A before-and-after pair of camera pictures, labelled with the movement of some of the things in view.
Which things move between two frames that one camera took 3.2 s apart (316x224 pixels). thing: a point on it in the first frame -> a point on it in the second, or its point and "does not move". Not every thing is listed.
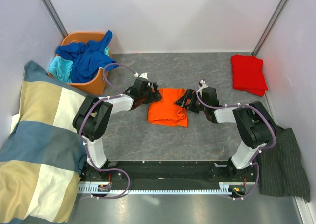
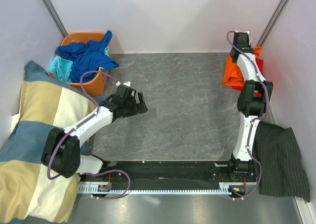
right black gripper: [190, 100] -> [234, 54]
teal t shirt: [62, 68] does not move
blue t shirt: [88, 58] does not move
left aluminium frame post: [52, 11] does not move
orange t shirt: [165, 112] -> [233, 75]
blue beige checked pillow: [41, 160] does not move
